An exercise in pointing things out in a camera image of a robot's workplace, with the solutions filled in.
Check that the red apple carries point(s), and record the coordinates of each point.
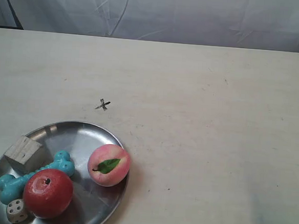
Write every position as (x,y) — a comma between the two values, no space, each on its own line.
(48,193)

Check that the large round metal plate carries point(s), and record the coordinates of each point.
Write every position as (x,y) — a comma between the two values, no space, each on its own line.
(92,203)

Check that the pink peach with leaf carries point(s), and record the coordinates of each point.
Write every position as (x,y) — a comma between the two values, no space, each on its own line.
(108,165)

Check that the white die with dots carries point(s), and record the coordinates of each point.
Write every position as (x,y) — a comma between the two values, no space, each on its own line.
(16,211)

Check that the cross tape mark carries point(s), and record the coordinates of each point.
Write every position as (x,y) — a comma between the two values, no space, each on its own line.
(103,104)

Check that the pale wooden block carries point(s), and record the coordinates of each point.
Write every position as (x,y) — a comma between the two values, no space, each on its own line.
(26,155)

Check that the teal bone-shaped toy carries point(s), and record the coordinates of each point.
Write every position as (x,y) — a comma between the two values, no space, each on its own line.
(12,188)

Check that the white backdrop cloth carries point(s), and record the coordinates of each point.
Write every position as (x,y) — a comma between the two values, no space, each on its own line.
(255,24)

